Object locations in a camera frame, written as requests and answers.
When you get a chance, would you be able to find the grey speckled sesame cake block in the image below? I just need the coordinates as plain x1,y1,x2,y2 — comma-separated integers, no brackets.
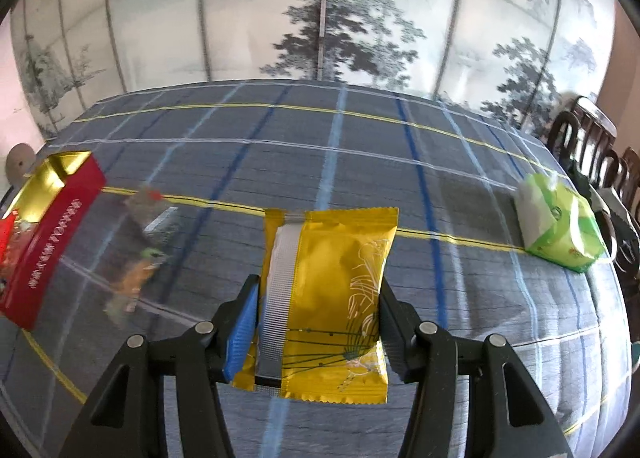
125,187,180,244

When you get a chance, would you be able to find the green white tissue pack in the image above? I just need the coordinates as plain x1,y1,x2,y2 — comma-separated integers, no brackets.
514,173,605,273

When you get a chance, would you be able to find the yellow foil snack packet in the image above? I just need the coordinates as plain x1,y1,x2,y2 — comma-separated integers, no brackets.
231,207,399,405

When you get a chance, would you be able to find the grey plaid tablecloth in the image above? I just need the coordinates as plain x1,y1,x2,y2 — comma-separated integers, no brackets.
1,80,630,457

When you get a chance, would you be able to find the round stone disc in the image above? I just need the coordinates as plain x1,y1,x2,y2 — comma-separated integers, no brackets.
6,143,36,186

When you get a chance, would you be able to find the painted folding screen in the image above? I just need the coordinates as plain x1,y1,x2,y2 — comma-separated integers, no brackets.
6,0,615,134

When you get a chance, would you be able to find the dark wooden chair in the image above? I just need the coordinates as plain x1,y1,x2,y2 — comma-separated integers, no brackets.
546,94,640,289

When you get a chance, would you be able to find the clear orange snack packet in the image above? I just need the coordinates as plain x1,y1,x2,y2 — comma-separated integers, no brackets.
103,248,167,328

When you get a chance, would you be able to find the red gold toffee tin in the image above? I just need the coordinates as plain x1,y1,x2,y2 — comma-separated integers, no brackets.
1,151,105,330

